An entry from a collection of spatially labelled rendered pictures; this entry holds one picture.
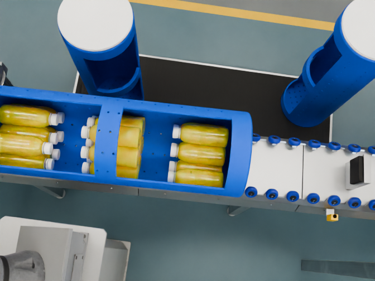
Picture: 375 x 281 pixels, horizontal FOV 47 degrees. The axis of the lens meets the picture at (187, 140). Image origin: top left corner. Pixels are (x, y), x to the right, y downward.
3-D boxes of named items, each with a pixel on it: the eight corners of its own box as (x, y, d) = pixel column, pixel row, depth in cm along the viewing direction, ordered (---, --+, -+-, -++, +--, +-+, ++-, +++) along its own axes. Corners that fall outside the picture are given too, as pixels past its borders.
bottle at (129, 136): (138, 152, 138) (85, 146, 137) (140, 140, 143) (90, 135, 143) (138, 134, 134) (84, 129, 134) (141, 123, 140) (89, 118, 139)
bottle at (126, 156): (139, 163, 145) (89, 158, 144) (140, 144, 142) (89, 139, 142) (136, 171, 138) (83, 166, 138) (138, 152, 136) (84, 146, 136)
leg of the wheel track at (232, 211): (236, 216, 247) (260, 204, 187) (226, 215, 247) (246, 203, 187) (237, 206, 249) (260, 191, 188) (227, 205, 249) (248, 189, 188)
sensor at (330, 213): (333, 221, 159) (339, 220, 155) (326, 221, 159) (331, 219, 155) (333, 200, 161) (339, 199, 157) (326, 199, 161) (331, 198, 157)
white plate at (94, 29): (41, 24, 158) (42, 26, 159) (103, 64, 155) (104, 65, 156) (87, -29, 165) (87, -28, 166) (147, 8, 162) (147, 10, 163)
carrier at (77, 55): (83, 105, 244) (125, 132, 241) (41, 26, 159) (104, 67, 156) (113, 67, 250) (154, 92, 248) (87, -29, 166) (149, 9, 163)
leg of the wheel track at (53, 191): (65, 199, 245) (32, 181, 184) (54, 198, 244) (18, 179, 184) (66, 189, 246) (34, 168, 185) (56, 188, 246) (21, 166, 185)
